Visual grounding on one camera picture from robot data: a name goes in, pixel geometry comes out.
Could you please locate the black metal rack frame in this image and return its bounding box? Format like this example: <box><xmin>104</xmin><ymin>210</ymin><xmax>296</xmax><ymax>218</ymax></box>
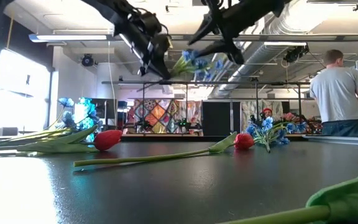
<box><xmin>101</xmin><ymin>80</ymin><xmax>358</xmax><ymax>138</ymax></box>

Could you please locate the white floral cloth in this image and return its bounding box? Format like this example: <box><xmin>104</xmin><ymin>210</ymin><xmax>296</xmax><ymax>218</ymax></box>
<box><xmin>241</xmin><ymin>99</ymin><xmax>284</xmax><ymax>125</ymax></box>

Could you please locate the red artificial tulip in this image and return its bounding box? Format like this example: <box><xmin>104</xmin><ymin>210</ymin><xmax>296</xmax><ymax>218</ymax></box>
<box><xmin>219</xmin><ymin>160</ymin><xmax>358</xmax><ymax>224</ymax></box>
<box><xmin>73</xmin><ymin>131</ymin><xmax>255</xmax><ymax>168</ymax></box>
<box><xmin>0</xmin><ymin>124</ymin><xmax>123</xmax><ymax>154</ymax></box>

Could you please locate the black panel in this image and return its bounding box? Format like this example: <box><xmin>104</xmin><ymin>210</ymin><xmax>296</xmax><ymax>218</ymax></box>
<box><xmin>202</xmin><ymin>101</ymin><xmax>242</xmax><ymax>136</ymax></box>

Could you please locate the black aluminium table frame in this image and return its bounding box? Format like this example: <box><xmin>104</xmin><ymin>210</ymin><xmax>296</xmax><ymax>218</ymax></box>
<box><xmin>0</xmin><ymin>133</ymin><xmax>358</xmax><ymax>146</ymax></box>

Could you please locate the silver ventilation duct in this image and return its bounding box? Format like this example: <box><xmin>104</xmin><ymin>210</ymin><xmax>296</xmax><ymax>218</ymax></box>
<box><xmin>211</xmin><ymin>18</ymin><xmax>295</xmax><ymax>98</ymax></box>

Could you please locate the blue glass vase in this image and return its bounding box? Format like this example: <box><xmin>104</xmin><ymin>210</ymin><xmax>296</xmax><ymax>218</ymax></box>
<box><xmin>75</xmin><ymin>97</ymin><xmax>98</xmax><ymax>144</ymax></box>

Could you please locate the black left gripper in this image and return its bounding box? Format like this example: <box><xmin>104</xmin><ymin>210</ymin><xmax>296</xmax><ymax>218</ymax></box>
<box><xmin>119</xmin><ymin>18</ymin><xmax>172</xmax><ymax>80</ymax></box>

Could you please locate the person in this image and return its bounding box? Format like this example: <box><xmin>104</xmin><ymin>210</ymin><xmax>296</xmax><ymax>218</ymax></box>
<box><xmin>260</xmin><ymin>107</ymin><xmax>275</xmax><ymax>121</ymax></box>
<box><xmin>308</xmin><ymin>49</ymin><xmax>358</xmax><ymax>138</ymax></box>

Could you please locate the black ceiling camera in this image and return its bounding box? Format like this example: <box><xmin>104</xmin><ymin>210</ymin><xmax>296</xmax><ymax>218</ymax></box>
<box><xmin>81</xmin><ymin>54</ymin><xmax>94</xmax><ymax>68</ymax></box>

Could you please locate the black hanging ceiling device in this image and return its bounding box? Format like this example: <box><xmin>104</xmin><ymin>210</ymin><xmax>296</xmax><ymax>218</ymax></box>
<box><xmin>283</xmin><ymin>44</ymin><xmax>310</xmax><ymax>63</ymax></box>

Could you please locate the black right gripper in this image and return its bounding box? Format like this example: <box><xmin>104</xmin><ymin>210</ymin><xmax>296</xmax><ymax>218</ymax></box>
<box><xmin>188</xmin><ymin>0</ymin><xmax>260</xmax><ymax>65</ymax></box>

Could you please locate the colourful patchwork quilt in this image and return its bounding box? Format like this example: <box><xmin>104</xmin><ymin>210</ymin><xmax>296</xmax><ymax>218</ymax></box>
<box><xmin>132</xmin><ymin>98</ymin><xmax>203</xmax><ymax>135</ymax></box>

